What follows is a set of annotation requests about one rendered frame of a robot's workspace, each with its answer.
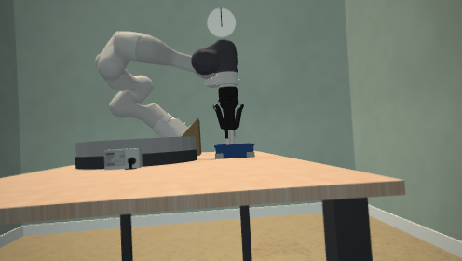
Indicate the blue crate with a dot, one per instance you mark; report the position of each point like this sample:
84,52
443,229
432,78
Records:
234,151

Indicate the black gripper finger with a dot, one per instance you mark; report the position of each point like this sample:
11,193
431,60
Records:
224,121
234,121

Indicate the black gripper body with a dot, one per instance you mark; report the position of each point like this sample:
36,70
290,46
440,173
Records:
228,94

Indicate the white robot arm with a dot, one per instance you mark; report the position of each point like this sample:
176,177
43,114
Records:
217,63

